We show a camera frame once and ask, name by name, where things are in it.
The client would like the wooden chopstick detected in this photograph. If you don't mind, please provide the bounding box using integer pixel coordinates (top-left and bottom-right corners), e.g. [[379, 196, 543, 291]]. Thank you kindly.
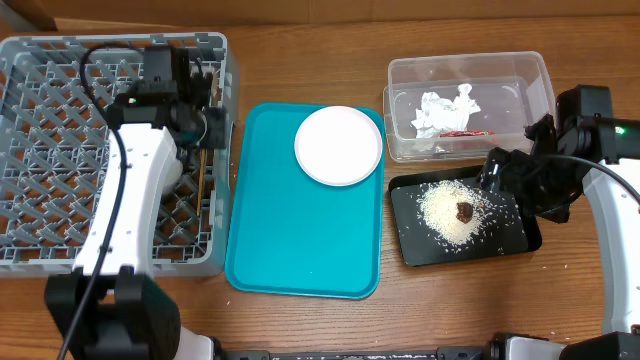
[[196, 148, 208, 217]]

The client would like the grey shallow bowl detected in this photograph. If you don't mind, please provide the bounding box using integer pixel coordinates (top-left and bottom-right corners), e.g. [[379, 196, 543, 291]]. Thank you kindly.
[[159, 153, 183, 195]]

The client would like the brown food scrap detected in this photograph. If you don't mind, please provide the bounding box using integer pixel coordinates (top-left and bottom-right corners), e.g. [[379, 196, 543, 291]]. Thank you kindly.
[[456, 202, 474, 224]]

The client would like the pile of rice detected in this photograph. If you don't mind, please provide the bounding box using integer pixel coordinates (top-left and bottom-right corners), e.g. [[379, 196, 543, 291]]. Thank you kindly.
[[416, 180, 496, 248]]

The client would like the red snack wrapper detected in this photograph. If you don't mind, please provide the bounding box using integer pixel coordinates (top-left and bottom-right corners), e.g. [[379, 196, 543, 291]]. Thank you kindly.
[[439, 130, 495, 138]]

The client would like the white napkin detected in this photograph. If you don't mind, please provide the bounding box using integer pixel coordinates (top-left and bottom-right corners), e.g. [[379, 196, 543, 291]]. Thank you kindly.
[[411, 83, 481, 139]]

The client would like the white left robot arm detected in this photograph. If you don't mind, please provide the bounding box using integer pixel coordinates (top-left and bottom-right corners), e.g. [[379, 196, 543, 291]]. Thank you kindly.
[[44, 67, 226, 359]]

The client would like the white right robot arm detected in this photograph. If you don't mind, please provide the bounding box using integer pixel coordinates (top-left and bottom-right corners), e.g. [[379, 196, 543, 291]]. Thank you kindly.
[[478, 114, 639, 359]]

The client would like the black plastic tray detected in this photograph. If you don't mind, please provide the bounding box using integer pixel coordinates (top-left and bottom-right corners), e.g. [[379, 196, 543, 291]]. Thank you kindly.
[[388, 165, 542, 267]]

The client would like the clear plastic bin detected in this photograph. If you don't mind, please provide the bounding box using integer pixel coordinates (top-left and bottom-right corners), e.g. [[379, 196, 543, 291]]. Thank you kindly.
[[383, 51, 555, 163]]

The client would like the grey plastic dish rack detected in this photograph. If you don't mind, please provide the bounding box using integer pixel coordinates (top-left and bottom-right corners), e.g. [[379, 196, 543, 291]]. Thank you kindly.
[[1, 32, 239, 278]]

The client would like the large white round plate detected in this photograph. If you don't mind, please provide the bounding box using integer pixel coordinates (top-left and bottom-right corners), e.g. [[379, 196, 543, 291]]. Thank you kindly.
[[294, 106, 383, 187]]

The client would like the teal plastic tray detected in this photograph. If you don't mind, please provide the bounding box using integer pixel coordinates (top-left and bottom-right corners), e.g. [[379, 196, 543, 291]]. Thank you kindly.
[[225, 102, 385, 299]]

